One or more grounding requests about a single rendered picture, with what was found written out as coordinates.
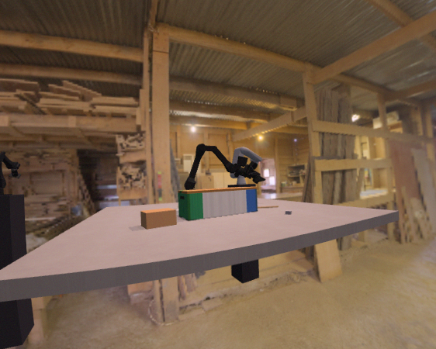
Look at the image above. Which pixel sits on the brown rectangular block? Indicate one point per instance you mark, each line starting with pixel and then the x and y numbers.
pixel 158 218

